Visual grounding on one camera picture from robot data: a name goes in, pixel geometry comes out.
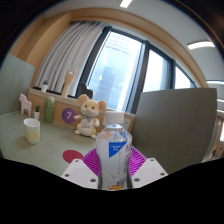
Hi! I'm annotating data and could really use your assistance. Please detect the flat round red coaster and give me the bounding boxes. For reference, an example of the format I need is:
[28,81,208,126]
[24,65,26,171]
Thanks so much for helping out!
[62,149,84,164]

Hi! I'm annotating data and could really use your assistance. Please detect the pink wooden horse figure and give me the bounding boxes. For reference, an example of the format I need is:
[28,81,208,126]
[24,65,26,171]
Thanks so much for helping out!
[18,93,33,117]

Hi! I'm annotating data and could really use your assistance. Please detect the ceiling lights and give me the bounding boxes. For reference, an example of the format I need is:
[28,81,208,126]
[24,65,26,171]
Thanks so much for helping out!
[119,0,224,86]

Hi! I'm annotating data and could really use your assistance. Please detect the wooden hand model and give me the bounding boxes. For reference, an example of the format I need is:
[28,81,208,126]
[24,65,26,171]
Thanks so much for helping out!
[60,65,78,98]

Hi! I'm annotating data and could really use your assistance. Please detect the clear plastic water bottle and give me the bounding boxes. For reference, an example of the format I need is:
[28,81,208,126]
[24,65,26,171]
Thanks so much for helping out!
[95,110,133,192]

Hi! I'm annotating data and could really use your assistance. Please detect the pale yellow paper cup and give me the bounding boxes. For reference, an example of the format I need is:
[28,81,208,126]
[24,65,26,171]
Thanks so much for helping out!
[23,117,41,145]

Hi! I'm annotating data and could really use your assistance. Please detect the tall green cactus ornament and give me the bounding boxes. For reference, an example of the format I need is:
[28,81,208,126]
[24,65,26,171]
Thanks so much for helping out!
[43,96,56,124]

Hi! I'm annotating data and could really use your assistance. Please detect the grey-green desk partition panel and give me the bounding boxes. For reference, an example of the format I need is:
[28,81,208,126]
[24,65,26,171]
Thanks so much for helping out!
[131,87,218,175]
[0,54,36,117]

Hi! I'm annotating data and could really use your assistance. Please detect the grey-white curtain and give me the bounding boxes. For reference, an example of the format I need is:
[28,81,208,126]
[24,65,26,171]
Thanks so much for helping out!
[34,20,106,98]

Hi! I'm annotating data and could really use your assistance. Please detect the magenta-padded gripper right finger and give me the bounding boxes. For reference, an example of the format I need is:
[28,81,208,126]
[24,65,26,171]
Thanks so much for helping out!
[127,146,169,190]

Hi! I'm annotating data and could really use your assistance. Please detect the round purple number sign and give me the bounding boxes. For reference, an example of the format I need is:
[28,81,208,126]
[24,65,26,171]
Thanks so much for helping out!
[61,107,78,125]

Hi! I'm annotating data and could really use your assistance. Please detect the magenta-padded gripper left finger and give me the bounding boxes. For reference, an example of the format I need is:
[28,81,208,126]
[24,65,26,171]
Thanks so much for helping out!
[60,148,101,190]

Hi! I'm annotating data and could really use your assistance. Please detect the black heart-shaped ornament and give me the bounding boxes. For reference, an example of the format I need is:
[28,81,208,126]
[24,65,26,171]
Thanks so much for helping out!
[75,82,94,100]

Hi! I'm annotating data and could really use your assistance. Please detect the dark-framed window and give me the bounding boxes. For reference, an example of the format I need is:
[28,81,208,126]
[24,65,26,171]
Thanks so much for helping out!
[78,26,198,114]

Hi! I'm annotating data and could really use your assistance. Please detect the cream plush mouse toy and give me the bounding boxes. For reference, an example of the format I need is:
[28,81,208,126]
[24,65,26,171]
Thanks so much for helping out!
[73,93,108,139]

